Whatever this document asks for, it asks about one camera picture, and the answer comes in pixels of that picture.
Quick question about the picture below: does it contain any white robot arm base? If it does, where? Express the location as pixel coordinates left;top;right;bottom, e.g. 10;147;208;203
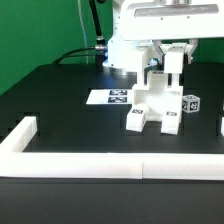
103;0;158;75

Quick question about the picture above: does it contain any white chair back piece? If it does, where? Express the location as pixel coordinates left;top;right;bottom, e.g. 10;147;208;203
137;43;185;87

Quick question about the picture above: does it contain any white marker sheet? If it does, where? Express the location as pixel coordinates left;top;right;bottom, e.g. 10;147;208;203
86;89;132;105

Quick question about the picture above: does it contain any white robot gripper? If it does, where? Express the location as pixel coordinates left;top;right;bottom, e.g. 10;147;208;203
119;0;224;68

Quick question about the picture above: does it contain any black cable bundle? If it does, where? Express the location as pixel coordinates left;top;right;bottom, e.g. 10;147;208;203
52;0;108;65

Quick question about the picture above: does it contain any white U-shaped boundary frame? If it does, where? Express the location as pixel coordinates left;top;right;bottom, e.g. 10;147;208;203
0;116;224;181

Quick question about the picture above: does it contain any white chair seat piece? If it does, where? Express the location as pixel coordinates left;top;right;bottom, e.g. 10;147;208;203
132;71;183;121

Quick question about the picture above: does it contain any grey thin cable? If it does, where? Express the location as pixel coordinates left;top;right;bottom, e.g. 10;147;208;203
77;0;90;65

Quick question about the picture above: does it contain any small white marker cube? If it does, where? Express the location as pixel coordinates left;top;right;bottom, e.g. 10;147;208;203
182;95;200;113

